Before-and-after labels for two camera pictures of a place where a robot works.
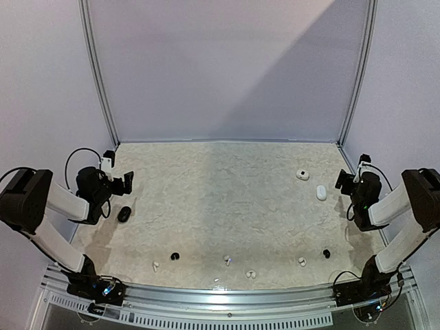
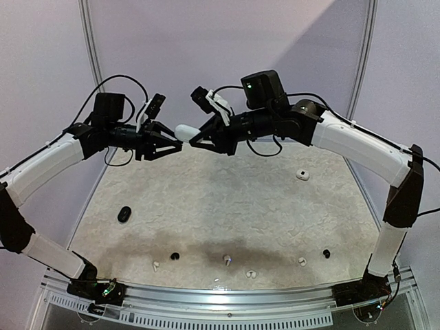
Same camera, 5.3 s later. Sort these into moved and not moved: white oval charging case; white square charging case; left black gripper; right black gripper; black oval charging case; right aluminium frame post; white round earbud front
Moved: white oval charging case; left black gripper; right black gripper
Not moved: white round earbud front; white square charging case; right aluminium frame post; black oval charging case
